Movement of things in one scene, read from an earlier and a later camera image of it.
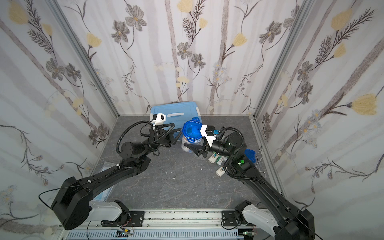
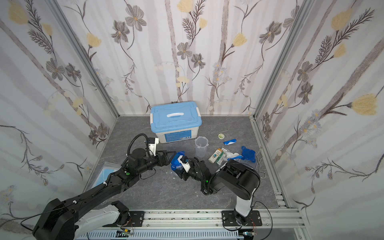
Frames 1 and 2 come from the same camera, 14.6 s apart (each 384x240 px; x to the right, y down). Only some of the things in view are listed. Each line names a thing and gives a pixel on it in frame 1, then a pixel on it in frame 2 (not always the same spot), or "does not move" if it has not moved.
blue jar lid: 251,154 does not move
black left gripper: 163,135 -> 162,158
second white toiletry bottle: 213,158 does not move
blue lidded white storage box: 178,112 does not move
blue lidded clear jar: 191,133 -> 175,164
